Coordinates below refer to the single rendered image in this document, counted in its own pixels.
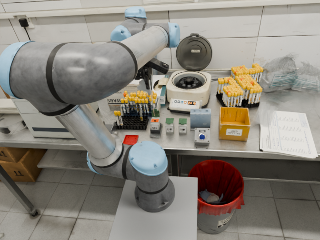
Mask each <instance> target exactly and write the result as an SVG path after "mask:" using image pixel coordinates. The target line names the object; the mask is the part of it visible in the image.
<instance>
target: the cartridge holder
mask: <svg viewBox="0 0 320 240"><path fill-rule="evenodd" d="M162 127H163V124H160V129H159V130H151V129H150V137H153V138H160V136H161V132H162Z"/></svg>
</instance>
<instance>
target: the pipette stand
mask: <svg viewBox="0 0 320 240"><path fill-rule="evenodd" d="M210 121H211V109H201V111H200V109H190V130H195V128H210Z"/></svg>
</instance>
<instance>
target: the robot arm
mask: <svg viewBox="0 0 320 240"><path fill-rule="evenodd" d="M110 40H111V41H109V42H106V43H103V44H83V43H56V42H35V41H26V42H17V43H13V44H11V45H10V46H8V47H7V48H6V49H5V50H4V51H3V52H2V54H1V56H0V86H1V87H2V89H3V90H4V91H5V92H6V93H7V94H8V95H10V96H12V97H15V98H17V99H26V100H27V101H29V102H30V103H31V104H32V105H33V106H34V107H35V108H36V109H37V110H38V111H39V112H40V113H42V114H43V115H45V116H49V117H55V118H56V119H57V120H58V121H59V122H60V123H61V124H62V125H63V126H64V127H65V128H66V129H67V130H68V131H69V132H70V133H71V135H72V136H73V137H74V138H75V139H76V140H77V141H78V142H79V143H80V144H81V145H82V146H83V147H84V148H85V149H86V150H87V151H88V153H87V160H88V162H87V164H88V167H89V168H90V169H91V170H92V171H93V172H95V173H97V174H100V175H108V176H113V177H117V178H122V179H126V180H132V181H135V182H136V187H135V191H134V195H135V200H136V203H137V204H138V206H139V207H140V208H141V209H143V210H144V211H147V212H160V211H163V210H165V209H167V208H168V207H169V206H170V205H171V204H172V203H173V201H174V198H175V188H174V185H173V183H172V181H171V180H170V179H169V175H168V166H167V165H168V161H167V157H166V154H165V151H164V149H163V148H162V147H161V146H160V145H159V144H157V143H155V142H153V141H142V142H141V143H139V142H138V143H136V144H134V145H128V144H123V143H122V141H121V140H120V138H119V137H117V136H116V135H114V134H110V132H109V131H108V129H107V128H106V126H105V125H104V124H103V122H102V121H101V119H100V118H99V116H98V115H97V113H96V112H95V110H94V109H93V107H92V106H91V105H90V103H93V102H96V101H99V100H102V99H104V98H106V97H109V96H111V95H112V94H114V93H116V92H118V91H120V90H121V89H123V88H124V87H126V86H127V85H128V84H130V83H131V82H132V81H133V80H140V79H142V80H141V81H139V84H140V85H138V86H137V89H138V90H141V91H146V92H147V93H148V95H149V96H150V95H151V93H152V91H151V90H152V68H153V69H155V70H157V71H159V72H161V73H163V74H167V72H168V70H169V65H168V64H166V63H164V62H162V61H160V60H158V59H156V58H154V57H155V56H156V55H157V54H158V53H160V52H161V51H162V50H163V49H164V48H176V47H178V45H179V42H180V27H179V25H178V24H177V23H169V22H168V23H147V17H146V13H145V9H144V8H143V7H139V6H135V7H129V8H127V9H126V10H125V20H124V22H122V23H121V24H120V25H118V26H116V27H115V29H114V30H113V31H112V33H111V35H110Z"/></svg>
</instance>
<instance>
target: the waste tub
mask: <svg viewBox="0 0 320 240"><path fill-rule="evenodd" d="M250 127H251V124H250V116H249V110H248V108H235V107H220V116H219V140H235V141H247V139H248V135H249V131H250Z"/></svg>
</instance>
